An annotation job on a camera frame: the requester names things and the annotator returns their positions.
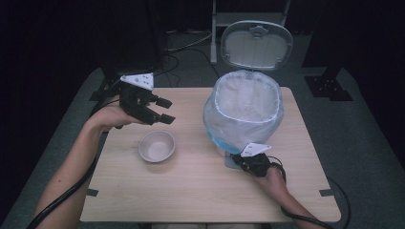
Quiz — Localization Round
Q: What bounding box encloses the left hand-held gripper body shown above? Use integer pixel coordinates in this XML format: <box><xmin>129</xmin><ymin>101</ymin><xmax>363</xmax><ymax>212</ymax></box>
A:
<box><xmin>119</xmin><ymin>73</ymin><xmax>160</xmax><ymax>126</ymax></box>

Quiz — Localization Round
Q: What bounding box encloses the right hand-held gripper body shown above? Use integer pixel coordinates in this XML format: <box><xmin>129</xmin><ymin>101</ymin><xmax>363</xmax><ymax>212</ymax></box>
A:
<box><xmin>240</xmin><ymin>142</ymin><xmax>272</xmax><ymax>177</ymax></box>

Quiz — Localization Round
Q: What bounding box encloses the pale plastic bowl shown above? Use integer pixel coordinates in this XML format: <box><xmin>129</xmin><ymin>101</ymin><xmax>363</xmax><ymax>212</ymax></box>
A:
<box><xmin>138</xmin><ymin>129</ymin><xmax>177</xmax><ymax>164</ymax></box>

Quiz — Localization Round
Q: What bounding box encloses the translucent plastic trash bag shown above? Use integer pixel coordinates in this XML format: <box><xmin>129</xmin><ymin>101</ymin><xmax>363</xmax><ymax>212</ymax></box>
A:
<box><xmin>202</xmin><ymin>70</ymin><xmax>286</xmax><ymax>156</ymax></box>

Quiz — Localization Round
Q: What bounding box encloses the grey and white trash can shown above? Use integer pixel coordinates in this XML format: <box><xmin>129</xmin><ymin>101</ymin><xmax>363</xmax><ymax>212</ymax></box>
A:
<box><xmin>202</xmin><ymin>20</ymin><xmax>294</xmax><ymax>170</ymax></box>

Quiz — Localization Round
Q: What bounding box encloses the person's right hand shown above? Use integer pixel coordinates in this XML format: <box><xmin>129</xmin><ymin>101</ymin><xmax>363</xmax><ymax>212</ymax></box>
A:
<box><xmin>254</xmin><ymin>168</ymin><xmax>289</xmax><ymax>200</ymax></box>

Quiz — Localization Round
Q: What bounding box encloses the person's left hand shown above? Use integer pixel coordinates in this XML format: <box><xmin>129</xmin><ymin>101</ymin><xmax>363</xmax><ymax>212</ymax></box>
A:
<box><xmin>87</xmin><ymin>104</ymin><xmax>144</xmax><ymax>133</ymax></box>

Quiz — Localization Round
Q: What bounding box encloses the black metal stand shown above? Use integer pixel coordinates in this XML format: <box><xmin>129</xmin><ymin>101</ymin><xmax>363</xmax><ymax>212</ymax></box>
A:
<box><xmin>89</xmin><ymin>65</ymin><xmax>137</xmax><ymax>102</ymax></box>
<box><xmin>304</xmin><ymin>66</ymin><xmax>353</xmax><ymax>102</ymax></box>

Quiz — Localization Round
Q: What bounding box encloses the white metal stand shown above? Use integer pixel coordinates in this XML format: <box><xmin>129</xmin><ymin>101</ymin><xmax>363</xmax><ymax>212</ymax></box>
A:
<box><xmin>209</xmin><ymin>0</ymin><xmax>291</xmax><ymax>66</ymax></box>

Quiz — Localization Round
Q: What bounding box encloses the black floor cable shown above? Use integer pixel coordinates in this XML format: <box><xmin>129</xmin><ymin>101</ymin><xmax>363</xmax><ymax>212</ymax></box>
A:
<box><xmin>139</xmin><ymin>47</ymin><xmax>223</xmax><ymax>89</ymax></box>

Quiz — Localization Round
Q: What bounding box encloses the white floor cable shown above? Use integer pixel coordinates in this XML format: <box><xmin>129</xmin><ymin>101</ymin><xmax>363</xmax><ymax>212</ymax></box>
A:
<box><xmin>165</xmin><ymin>29</ymin><xmax>214</xmax><ymax>53</ymax></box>

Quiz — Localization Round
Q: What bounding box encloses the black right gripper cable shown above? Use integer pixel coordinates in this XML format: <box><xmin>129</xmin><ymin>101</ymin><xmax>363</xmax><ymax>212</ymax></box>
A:
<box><xmin>266</xmin><ymin>156</ymin><xmax>335</xmax><ymax>229</ymax></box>

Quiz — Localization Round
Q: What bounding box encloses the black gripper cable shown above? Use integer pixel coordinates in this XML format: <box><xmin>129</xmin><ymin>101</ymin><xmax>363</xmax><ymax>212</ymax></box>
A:
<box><xmin>26</xmin><ymin>97</ymin><xmax>122</xmax><ymax>229</ymax></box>
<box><xmin>266</xmin><ymin>156</ymin><xmax>335</xmax><ymax>229</ymax></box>

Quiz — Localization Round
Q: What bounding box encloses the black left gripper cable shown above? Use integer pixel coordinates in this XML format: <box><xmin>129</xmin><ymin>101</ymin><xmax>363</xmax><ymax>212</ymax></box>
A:
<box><xmin>26</xmin><ymin>97</ymin><xmax>122</xmax><ymax>229</ymax></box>

